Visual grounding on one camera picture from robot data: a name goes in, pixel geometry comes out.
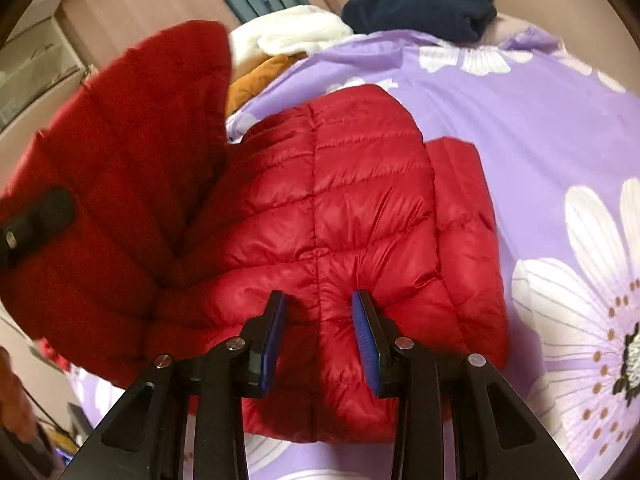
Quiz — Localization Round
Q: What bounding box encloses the orange folded garment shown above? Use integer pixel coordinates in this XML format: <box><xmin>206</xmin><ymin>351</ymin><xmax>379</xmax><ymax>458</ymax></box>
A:
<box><xmin>224</xmin><ymin>52</ymin><xmax>306</xmax><ymax>118</ymax></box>

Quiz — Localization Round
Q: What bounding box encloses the shiny red garment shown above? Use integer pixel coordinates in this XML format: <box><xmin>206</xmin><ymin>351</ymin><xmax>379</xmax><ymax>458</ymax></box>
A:
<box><xmin>37</xmin><ymin>339</ymin><xmax>72</xmax><ymax>372</ymax></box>

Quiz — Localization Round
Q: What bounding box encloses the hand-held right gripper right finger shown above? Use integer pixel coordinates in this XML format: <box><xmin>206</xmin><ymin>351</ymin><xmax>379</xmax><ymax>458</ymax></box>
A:
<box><xmin>351</xmin><ymin>290</ymin><xmax>581</xmax><ymax>480</ymax></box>

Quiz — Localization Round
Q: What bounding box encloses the purple floral blanket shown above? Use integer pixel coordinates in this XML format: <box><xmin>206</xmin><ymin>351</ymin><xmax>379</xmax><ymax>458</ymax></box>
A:
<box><xmin>65</xmin><ymin>27</ymin><xmax>640</xmax><ymax>480</ymax></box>

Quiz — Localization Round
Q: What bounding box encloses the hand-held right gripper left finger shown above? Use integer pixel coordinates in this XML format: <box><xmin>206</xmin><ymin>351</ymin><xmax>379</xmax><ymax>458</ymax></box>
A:
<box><xmin>60</xmin><ymin>290</ymin><xmax>287</xmax><ymax>480</ymax></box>

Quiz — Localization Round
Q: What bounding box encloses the pink curtain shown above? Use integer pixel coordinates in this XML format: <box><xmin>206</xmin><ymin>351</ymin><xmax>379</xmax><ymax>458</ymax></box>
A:
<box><xmin>55</xmin><ymin>0</ymin><xmax>616</xmax><ymax>66</ymax></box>

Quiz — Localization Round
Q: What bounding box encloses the white fleece garment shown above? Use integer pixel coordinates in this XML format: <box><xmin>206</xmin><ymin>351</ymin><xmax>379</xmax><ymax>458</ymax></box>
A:
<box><xmin>229</xmin><ymin>5</ymin><xmax>353</xmax><ymax>78</ymax></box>

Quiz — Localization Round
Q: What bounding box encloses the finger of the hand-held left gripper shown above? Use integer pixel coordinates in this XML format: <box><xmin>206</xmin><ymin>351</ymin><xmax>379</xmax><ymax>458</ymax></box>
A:
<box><xmin>0</xmin><ymin>187</ymin><xmax>76</xmax><ymax>268</ymax></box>

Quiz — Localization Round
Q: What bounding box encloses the grey bed sheet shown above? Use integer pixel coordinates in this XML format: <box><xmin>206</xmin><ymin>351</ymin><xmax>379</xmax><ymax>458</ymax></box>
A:
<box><xmin>480</xmin><ymin>12</ymin><xmax>538</xmax><ymax>48</ymax></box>

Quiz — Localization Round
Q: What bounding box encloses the red puffer jacket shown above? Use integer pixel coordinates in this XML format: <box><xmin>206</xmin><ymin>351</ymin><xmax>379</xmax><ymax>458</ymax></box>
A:
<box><xmin>0</xmin><ymin>20</ymin><xmax>511</xmax><ymax>445</ymax></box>

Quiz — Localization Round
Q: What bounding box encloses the cream wall shelf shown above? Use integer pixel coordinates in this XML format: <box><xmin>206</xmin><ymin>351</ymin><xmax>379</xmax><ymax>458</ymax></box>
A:
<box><xmin>0</xmin><ymin>0</ymin><xmax>96</xmax><ymax>131</ymax></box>

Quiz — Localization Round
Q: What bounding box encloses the navy folded garment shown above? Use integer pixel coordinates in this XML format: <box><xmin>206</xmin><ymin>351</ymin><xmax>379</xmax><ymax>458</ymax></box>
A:
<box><xmin>341</xmin><ymin>0</ymin><xmax>497</xmax><ymax>43</ymax></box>

